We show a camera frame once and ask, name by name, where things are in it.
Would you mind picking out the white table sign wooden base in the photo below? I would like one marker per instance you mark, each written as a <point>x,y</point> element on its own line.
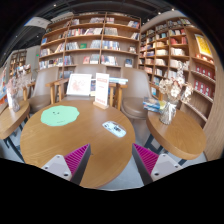
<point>101,90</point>

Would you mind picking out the white framed red-print picture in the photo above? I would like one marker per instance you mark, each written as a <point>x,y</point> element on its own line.
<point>79,84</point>

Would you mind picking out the glass vase pink dried flowers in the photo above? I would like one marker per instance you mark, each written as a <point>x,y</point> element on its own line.
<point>15,103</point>

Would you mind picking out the stack of colourful books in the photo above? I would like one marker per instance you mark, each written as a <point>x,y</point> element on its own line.
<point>151,104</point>

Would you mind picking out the light blue book stack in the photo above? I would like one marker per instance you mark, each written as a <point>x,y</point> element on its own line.
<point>118,80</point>

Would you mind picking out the dark cover book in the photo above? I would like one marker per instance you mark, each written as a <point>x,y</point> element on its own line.
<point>93,87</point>

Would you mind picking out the transparent computer mouse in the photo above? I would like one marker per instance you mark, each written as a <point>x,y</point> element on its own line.
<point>114,129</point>

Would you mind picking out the tall curved wooden bookshelf unit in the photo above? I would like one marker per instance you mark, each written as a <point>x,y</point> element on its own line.
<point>166,43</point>

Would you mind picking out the glass vase white dried flowers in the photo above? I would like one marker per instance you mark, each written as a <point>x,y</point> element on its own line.
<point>167,113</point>

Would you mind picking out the brown padded wooden armchair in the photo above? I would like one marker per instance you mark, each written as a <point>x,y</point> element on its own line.
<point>41,100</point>
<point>88,69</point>
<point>135,103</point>

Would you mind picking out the round wooden side table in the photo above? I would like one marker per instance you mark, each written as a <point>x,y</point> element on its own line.
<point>10,120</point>
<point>180,133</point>

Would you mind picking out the green wavy-edged mouse pad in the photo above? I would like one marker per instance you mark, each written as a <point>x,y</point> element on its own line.
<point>60,115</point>

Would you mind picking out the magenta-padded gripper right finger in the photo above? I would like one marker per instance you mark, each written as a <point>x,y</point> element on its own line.
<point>148,160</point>

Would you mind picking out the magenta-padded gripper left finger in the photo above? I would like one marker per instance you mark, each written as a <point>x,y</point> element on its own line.
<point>75,160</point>

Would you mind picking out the wide wooden bookshelf unit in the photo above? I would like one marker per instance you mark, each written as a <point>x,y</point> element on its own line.
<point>90,36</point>

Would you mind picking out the white hanging ceiling sign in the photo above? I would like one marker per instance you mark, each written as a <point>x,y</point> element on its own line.
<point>37,22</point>

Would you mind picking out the small distant wooden bookshelf unit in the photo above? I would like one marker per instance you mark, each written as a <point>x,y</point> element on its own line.
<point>18,61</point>

